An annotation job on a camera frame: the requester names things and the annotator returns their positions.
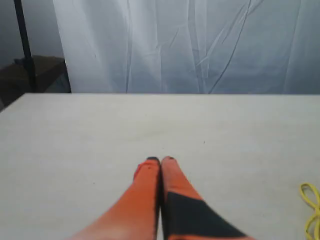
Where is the yellow ethernet cable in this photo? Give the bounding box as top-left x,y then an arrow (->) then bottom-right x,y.
299,182 -> 320,240

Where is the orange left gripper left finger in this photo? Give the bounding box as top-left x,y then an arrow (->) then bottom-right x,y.
70,157 -> 161,240

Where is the dark brown furniture piece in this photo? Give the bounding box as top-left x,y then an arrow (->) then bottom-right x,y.
0,55 -> 72,110

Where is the black stand pole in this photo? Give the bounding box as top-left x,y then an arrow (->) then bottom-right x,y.
13,0 -> 38,93

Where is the white backdrop curtain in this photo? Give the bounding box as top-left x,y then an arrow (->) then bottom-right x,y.
53,0 -> 320,95

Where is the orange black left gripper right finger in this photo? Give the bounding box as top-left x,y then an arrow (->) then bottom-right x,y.
161,156 -> 253,240

